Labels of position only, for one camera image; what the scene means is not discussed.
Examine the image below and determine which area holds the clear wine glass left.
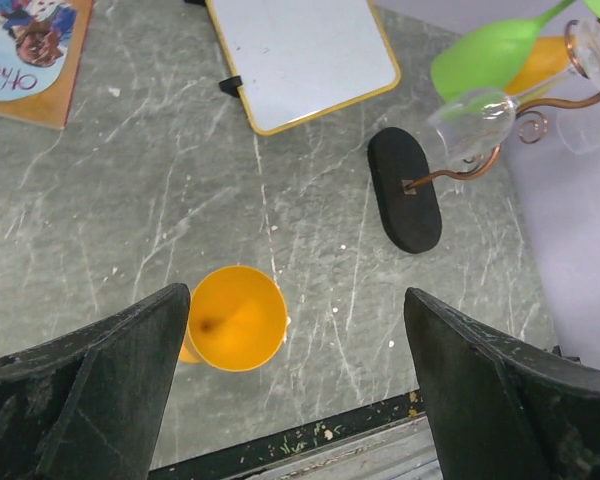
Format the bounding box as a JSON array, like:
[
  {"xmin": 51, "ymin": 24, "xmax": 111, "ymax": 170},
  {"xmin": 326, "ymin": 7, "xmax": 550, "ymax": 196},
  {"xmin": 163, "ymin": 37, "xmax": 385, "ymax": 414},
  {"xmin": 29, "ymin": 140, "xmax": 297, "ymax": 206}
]
[{"xmin": 426, "ymin": 18, "xmax": 600, "ymax": 174}]

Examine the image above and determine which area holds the clear ribbed glass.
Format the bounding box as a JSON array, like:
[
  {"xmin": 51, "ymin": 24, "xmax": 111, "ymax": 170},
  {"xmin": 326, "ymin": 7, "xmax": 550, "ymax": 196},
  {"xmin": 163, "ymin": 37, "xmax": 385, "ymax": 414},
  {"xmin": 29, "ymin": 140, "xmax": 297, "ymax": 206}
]
[{"xmin": 556, "ymin": 103, "xmax": 600, "ymax": 155}]

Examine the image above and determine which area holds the small whiteboard yellow frame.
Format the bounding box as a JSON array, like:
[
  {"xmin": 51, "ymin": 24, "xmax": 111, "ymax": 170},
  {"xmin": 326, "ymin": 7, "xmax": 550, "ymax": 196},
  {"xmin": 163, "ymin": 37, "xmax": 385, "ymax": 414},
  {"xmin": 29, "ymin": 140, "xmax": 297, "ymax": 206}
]
[{"xmin": 202, "ymin": 0, "xmax": 401, "ymax": 136}]

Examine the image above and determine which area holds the copper wire glass rack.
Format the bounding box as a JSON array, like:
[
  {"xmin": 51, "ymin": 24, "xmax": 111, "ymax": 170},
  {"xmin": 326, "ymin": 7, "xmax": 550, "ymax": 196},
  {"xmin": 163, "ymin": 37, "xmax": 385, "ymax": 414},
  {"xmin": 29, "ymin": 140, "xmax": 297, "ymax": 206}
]
[{"xmin": 409, "ymin": 19, "xmax": 600, "ymax": 194}]

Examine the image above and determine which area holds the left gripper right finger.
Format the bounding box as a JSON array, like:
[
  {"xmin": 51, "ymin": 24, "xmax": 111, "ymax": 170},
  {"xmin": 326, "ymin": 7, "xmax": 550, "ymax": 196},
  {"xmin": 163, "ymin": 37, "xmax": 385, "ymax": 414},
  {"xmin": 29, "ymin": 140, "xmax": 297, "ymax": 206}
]
[{"xmin": 404, "ymin": 288, "xmax": 600, "ymax": 479}]

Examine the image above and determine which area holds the orange plastic wine glass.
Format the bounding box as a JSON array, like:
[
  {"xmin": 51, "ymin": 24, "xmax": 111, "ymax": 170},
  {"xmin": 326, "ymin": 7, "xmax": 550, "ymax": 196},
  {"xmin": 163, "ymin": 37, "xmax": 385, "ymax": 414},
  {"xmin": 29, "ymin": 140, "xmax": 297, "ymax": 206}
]
[{"xmin": 179, "ymin": 265, "xmax": 288, "ymax": 372}]

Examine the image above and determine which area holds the aluminium rail frame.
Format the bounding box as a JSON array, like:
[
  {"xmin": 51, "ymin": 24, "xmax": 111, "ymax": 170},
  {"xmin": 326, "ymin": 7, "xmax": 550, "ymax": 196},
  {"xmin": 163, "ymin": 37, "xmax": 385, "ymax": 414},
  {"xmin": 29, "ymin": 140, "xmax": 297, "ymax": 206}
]
[{"xmin": 147, "ymin": 344, "xmax": 581, "ymax": 480}]

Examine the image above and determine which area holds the green plastic wine glass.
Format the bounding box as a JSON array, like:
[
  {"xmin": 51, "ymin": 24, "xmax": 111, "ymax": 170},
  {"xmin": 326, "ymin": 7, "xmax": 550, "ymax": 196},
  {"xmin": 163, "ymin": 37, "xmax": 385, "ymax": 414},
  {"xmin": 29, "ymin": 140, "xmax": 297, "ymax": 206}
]
[{"xmin": 430, "ymin": 1, "xmax": 600, "ymax": 103}]

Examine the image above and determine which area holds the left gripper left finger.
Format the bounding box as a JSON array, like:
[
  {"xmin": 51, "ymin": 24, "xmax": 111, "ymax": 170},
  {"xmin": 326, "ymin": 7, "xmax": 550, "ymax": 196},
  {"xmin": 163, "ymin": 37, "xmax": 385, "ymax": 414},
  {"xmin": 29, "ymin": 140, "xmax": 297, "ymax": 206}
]
[{"xmin": 0, "ymin": 283, "xmax": 190, "ymax": 479}]

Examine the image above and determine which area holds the black oval rack base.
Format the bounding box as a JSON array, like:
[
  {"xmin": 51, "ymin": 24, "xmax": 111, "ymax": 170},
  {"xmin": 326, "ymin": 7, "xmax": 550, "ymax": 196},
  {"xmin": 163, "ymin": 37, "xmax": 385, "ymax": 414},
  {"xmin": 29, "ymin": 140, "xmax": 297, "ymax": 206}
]
[{"xmin": 367, "ymin": 127, "xmax": 442, "ymax": 254}]

